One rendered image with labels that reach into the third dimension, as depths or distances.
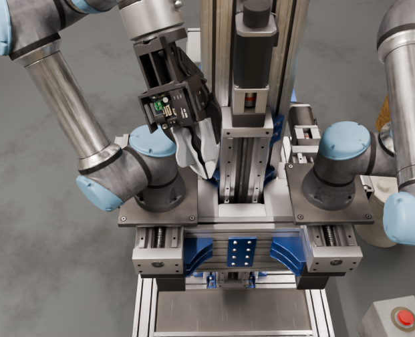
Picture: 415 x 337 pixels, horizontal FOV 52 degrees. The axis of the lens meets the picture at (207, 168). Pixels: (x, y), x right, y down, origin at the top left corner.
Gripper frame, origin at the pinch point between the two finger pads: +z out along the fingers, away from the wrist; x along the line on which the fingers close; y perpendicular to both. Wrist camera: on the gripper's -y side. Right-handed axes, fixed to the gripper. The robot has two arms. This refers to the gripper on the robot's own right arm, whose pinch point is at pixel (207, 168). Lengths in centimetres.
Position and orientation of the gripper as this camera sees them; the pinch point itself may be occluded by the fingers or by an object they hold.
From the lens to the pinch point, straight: 63.3
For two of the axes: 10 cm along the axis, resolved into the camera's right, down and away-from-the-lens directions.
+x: 9.3, -2.0, -3.1
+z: 2.9, 9.1, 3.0
